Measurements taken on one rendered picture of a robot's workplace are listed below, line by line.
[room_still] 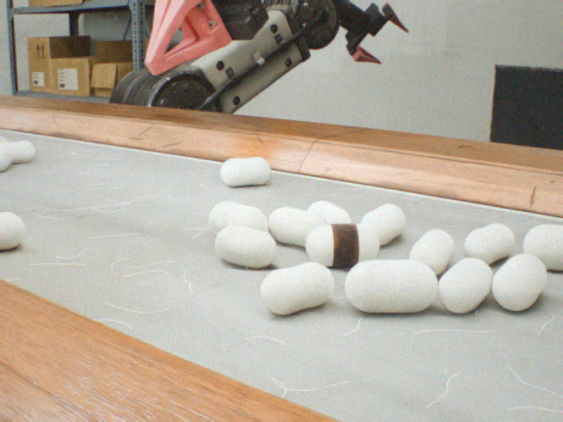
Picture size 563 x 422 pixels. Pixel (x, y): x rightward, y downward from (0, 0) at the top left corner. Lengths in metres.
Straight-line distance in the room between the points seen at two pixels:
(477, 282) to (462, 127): 2.29
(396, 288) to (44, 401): 0.15
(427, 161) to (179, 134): 0.25
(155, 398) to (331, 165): 0.38
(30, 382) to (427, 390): 0.12
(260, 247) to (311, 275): 0.05
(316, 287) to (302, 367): 0.05
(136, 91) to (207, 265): 0.68
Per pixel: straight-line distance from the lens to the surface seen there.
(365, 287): 0.27
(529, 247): 0.34
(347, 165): 0.52
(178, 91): 0.98
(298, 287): 0.27
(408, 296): 0.27
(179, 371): 0.18
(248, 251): 0.32
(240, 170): 0.49
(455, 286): 0.28
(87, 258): 0.36
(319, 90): 2.89
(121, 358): 0.19
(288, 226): 0.36
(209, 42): 0.62
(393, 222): 0.36
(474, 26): 2.53
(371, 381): 0.23
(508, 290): 0.29
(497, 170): 0.48
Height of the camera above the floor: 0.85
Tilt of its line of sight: 15 degrees down
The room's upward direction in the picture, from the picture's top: straight up
